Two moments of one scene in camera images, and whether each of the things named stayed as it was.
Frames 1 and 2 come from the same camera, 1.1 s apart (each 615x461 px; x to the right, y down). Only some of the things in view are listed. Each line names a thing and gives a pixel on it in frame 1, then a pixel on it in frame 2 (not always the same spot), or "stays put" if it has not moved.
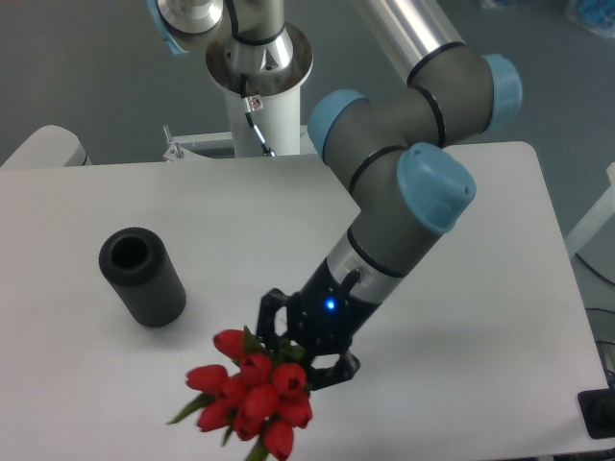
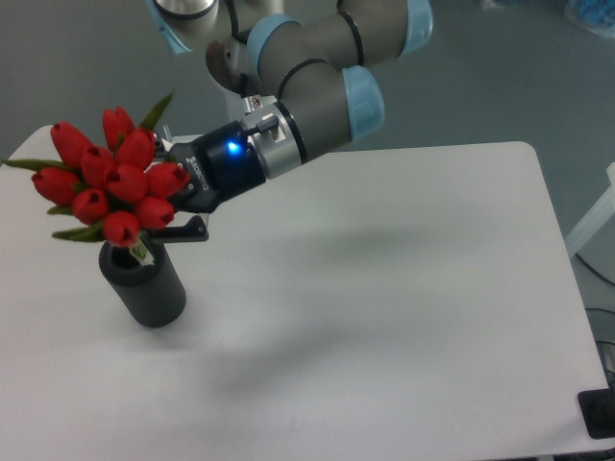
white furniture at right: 595,218 stays put
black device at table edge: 598,409 stays put
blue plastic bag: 596,15 stays put
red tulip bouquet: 262,399 → 110,190
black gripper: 324,318 → 219,165
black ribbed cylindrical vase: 138,265 stays put
